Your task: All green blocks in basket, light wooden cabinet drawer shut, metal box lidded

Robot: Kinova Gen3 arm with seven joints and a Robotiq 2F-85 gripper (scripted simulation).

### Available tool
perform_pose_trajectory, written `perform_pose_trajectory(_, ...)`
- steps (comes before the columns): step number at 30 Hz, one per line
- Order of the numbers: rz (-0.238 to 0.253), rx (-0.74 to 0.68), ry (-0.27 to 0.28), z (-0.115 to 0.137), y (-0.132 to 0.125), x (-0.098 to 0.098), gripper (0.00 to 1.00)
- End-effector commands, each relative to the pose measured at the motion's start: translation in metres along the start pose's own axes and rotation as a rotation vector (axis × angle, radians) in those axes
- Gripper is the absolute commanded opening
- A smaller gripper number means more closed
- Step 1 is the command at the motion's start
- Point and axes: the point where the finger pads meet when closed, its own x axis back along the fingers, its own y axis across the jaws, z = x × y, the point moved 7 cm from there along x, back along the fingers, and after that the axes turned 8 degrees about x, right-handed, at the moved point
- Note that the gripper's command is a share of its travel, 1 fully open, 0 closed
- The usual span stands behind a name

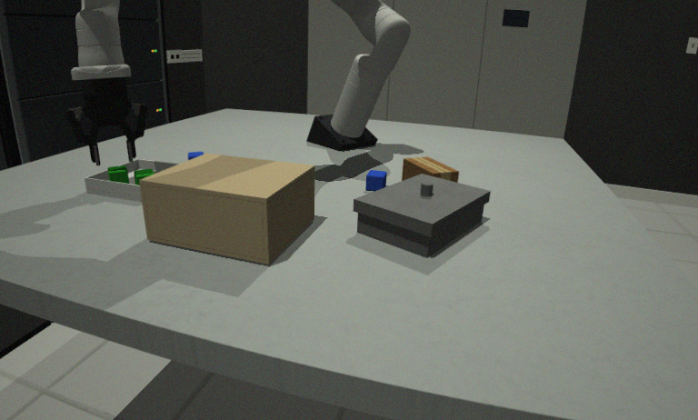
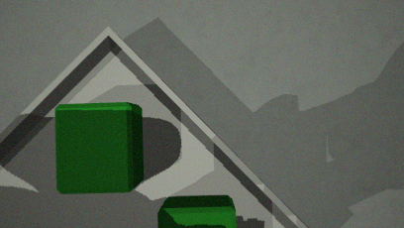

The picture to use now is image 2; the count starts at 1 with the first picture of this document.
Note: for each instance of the green block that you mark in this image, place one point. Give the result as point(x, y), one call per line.
point(99, 147)
point(215, 211)

